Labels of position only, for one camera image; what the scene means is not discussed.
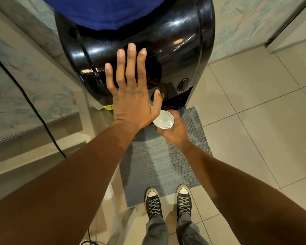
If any person's right hand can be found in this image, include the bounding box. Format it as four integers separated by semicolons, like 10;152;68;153
156;109;192;149

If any person's left hand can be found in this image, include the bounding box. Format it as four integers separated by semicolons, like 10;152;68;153
105;43;164;131

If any white paper cup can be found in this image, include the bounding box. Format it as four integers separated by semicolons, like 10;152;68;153
152;110;175;130

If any person's right forearm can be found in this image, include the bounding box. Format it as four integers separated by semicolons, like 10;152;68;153
179;140;306;245

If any person's left forearm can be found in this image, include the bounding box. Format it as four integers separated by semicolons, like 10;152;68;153
0;119;141;245

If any round dispenser button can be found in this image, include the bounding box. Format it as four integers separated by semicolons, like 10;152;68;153
176;78;191;92

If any black water dispenser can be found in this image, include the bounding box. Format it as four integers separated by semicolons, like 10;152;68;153
55;0;216;118

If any grey woven floor mat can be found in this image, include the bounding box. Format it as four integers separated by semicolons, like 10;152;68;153
119;107;213;208

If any blue water bottle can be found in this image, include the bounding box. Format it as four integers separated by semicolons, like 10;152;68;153
40;0;168;31

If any person's right black sneaker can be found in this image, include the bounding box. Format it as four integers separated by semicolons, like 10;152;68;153
175;184;192;223

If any person's black sneaker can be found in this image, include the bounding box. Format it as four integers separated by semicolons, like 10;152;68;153
175;184;192;223
144;187;164;220

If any person's left black sneaker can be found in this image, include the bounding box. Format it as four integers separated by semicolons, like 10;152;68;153
144;187;164;220

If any marble top side counter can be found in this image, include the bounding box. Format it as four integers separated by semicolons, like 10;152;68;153
0;2;97;181

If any person's left grey trouser leg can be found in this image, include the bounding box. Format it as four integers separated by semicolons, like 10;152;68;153
142;214;169;245

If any person's grey trouser leg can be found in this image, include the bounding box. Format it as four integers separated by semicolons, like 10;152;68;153
142;214;169;245
176;212;210;245

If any person's right grey trouser leg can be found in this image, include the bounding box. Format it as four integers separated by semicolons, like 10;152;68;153
176;212;210;245

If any black power cable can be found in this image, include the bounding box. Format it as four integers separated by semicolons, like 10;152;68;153
0;48;67;159

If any white door frame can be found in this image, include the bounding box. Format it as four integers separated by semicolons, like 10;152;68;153
266;0;306;54

